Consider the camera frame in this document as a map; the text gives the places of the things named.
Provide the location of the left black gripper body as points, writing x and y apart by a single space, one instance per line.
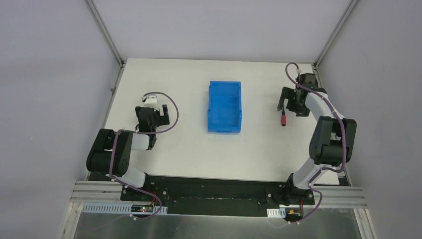
161 117

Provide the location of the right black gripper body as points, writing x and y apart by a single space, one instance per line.
289 101

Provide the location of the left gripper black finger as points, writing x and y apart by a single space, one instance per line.
164 118
139 112

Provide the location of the red handled screwdriver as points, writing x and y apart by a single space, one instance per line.
283 118

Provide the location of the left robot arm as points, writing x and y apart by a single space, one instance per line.
111 151

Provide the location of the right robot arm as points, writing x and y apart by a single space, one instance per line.
331 143

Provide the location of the blue plastic bin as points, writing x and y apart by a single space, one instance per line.
225 107

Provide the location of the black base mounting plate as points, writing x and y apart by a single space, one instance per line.
216 197

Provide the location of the left controller board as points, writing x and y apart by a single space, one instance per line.
141 208

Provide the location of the controller board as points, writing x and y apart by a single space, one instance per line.
294 215
141 208

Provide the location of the right controller board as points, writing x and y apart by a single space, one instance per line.
294 215

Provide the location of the metal sheet front panel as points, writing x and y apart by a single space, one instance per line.
321 225

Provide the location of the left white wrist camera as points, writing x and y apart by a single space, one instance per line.
150 101

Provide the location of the right aluminium frame post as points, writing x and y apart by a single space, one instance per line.
352 4

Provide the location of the aluminium frame post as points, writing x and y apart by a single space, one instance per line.
91 6
352 4

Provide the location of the aluminium front frame rail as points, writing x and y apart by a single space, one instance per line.
110 192

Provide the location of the left aluminium frame post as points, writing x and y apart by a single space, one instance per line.
91 6

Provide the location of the left white slotted cable duct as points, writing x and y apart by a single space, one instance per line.
114 208

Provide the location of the white slotted cable duct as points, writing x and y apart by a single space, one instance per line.
276 213
114 208

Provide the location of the right white slotted cable duct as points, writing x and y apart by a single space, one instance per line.
276 213

